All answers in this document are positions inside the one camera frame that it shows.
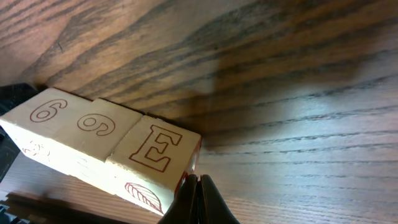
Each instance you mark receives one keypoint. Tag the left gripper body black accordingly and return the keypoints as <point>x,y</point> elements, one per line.
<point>11,97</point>

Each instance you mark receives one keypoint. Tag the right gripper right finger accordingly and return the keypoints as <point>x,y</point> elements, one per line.
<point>212,209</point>

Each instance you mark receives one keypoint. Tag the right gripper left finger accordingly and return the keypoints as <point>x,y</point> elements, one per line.
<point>184,209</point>

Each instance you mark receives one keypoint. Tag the white block red side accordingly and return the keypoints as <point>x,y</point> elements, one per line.
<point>38,119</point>

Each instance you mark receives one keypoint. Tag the white block leaf drawing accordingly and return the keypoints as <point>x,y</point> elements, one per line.
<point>151,161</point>

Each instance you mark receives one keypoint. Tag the yellow top block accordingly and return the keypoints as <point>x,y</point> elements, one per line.
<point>91,136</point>

